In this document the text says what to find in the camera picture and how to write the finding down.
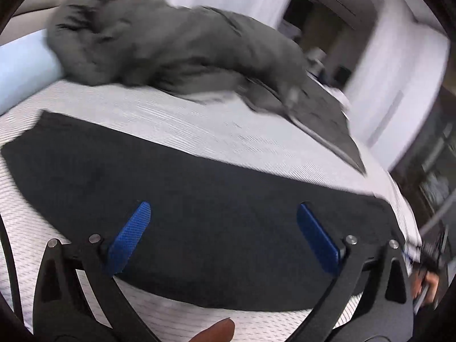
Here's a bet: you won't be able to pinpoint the dark cabinet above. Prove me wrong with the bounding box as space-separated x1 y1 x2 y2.
390 89 456 229

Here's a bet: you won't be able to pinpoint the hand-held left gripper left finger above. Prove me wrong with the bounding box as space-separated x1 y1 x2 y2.
33 201 162 342

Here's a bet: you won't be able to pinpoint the person's right hand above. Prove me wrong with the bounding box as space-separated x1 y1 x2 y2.
411 270 440 309

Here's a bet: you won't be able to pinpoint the black pants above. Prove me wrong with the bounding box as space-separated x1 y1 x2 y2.
0 110 407 312

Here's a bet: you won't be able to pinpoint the crumpled grey garment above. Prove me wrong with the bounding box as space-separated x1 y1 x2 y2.
46 0 310 115

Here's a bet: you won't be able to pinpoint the person's left hand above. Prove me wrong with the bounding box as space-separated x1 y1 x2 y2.
189 317 236 342

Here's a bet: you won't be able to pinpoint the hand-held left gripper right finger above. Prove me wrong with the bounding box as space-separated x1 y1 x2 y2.
292 203 416 342

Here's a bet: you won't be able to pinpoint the light blue pillow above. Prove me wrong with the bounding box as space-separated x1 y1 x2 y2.
0 28 64 115

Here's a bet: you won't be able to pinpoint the dark grey flat cloth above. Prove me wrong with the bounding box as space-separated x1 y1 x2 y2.
246 75 368 177

